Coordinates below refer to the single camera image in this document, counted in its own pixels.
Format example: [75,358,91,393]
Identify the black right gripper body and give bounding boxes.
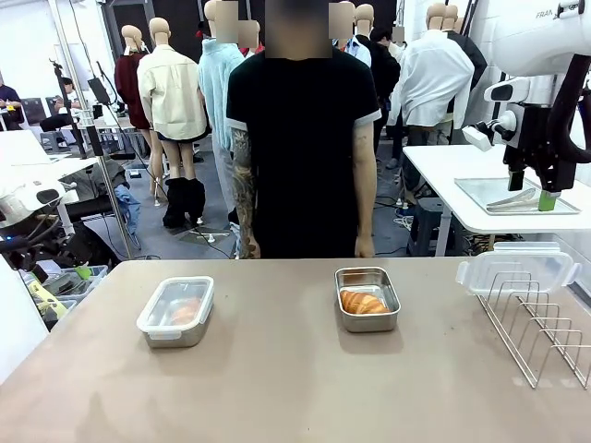
[501,106,579,193]

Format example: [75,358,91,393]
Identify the person's right hand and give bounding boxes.
[239,232,262,260]

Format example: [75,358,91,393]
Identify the person's tattooed right forearm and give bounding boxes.
[230,126,262,241]

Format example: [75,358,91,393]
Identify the golden croissant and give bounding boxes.
[169,296,203,325]
[339,289,390,317]

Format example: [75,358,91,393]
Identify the silver stand pole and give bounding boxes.
[47,0,136,261]

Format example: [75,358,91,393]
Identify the person's left hand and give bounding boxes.
[354,233,377,259]

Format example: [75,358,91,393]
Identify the seated person in dark shirt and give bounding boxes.
[0,81,23,131]

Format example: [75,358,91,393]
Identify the metal tongs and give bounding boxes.
[485,186,539,213]

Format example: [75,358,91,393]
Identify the person's left forearm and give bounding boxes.
[352,121,378,239]

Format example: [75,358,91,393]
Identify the black trousers pile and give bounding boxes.
[162,176,207,229]

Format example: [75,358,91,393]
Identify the mannequin in blue collar shirt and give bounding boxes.
[330,2,373,68]

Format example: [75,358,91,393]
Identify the standing person in black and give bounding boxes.
[369,26,404,170]

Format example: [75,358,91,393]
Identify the metal wire lid rack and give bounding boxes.
[476,271,591,389]

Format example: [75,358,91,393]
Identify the mannequin in white shirt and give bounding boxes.
[395,2,476,139]

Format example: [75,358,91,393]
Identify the blue denim cloth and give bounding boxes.
[114,183,143,237]

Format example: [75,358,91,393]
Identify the clear plastic clip lid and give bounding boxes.
[455,241,583,297]
[135,275,215,335]

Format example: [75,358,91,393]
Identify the mannequin in red dress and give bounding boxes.
[114,24,163,202]

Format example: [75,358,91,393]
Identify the person's black t-shirt torso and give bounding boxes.
[226,44,384,259]

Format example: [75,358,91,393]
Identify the rectangular steel food container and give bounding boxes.
[136,275,215,349]
[333,266,403,334]

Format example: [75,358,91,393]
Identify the black device on stand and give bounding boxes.
[84,59,114,105]

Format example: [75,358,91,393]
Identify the mannequin in light blue shirt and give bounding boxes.
[197,0,247,150]

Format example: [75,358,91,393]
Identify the black stool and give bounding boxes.
[407,197,447,257]

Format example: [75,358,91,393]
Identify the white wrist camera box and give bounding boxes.
[462,120,495,152]

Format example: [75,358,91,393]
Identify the black camera tripod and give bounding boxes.
[47,57,91,161]

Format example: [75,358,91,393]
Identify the mannequin in cream shirt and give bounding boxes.
[136,17,211,186]

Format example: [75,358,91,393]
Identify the seated person in white shirt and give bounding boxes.
[39,77,96,139]

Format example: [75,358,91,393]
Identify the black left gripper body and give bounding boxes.
[54,233,97,269]

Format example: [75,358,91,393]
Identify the mannequin in black jacket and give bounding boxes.
[445,4,489,91]

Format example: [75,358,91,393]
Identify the clear plastic storage bin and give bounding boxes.
[19,264,110,325]

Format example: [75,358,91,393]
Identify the perforated metal baking tray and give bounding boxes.
[453,176,584,217]

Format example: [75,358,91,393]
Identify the mannequin in black garment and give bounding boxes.
[354,3,384,84]

